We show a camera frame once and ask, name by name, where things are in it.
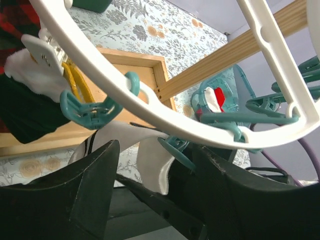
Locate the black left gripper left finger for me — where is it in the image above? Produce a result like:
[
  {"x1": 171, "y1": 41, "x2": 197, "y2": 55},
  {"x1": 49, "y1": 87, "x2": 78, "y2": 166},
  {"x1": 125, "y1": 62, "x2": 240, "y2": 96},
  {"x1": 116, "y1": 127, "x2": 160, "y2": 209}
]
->
[{"x1": 0, "y1": 140, "x2": 120, "y2": 240}]

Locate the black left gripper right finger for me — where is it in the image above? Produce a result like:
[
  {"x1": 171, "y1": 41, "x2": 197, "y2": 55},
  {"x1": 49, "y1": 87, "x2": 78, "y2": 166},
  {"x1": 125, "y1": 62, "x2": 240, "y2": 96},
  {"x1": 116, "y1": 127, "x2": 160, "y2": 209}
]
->
[{"x1": 192, "y1": 145, "x2": 320, "y2": 240}]

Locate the white striped sock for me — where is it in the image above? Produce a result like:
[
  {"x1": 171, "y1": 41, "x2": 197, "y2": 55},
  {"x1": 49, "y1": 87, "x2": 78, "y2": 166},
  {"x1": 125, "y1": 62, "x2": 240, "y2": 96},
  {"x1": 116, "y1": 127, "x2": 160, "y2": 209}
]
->
[{"x1": 68, "y1": 120, "x2": 175, "y2": 196}]

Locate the white round clip hanger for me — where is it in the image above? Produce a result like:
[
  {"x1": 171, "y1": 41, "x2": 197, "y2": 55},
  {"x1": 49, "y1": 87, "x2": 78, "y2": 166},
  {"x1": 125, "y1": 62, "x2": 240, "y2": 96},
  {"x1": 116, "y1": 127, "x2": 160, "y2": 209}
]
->
[{"x1": 21, "y1": 0, "x2": 320, "y2": 173}]

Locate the dark green sock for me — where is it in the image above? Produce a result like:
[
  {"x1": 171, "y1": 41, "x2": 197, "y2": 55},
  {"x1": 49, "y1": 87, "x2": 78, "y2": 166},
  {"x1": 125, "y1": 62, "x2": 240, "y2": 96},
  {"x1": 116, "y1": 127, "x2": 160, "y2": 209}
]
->
[{"x1": 0, "y1": 48, "x2": 70, "y2": 144}]

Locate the red bear sock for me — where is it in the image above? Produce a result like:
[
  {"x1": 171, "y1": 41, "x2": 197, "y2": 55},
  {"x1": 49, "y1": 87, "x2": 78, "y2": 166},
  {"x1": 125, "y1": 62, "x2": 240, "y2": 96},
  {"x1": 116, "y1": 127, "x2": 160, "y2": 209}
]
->
[{"x1": 196, "y1": 86, "x2": 226, "y2": 118}]

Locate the teal plastic basin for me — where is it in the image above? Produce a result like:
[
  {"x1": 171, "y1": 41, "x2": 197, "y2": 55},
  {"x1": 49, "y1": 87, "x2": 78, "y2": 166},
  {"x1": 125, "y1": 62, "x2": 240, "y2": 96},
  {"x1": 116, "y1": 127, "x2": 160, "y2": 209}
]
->
[{"x1": 190, "y1": 64, "x2": 256, "y2": 121}]

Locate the wooden clothes rack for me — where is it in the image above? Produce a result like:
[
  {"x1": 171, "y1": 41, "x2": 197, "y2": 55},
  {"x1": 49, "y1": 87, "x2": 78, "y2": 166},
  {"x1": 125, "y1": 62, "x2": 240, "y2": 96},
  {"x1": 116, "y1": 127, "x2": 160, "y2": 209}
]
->
[{"x1": 0, "y1": 0, "x2": 308, "y2": 158}]

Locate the red plaid shirt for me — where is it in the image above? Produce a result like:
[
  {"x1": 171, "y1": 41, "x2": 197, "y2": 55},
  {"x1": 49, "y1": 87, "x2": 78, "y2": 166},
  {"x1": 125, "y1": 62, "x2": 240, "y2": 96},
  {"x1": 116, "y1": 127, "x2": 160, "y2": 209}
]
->
[{"x1": 0, "y1": 0, "x2": 40, "y2": 74}]

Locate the floral table mat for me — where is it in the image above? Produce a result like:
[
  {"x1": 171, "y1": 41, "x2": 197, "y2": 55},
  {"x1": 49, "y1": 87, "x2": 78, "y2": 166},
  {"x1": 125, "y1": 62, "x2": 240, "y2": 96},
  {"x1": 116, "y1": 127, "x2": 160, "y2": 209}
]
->
[{"x1": 10, "y1": 0, "x2": 227, "y2": 182}]

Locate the dark green storage bin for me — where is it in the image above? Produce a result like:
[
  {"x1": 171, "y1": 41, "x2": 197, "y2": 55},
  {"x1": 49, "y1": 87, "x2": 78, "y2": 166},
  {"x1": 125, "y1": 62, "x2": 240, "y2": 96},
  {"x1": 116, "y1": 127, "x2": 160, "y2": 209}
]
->
[{"x1": 72, "y1": 0, "x2": 112, "y2": 14}]

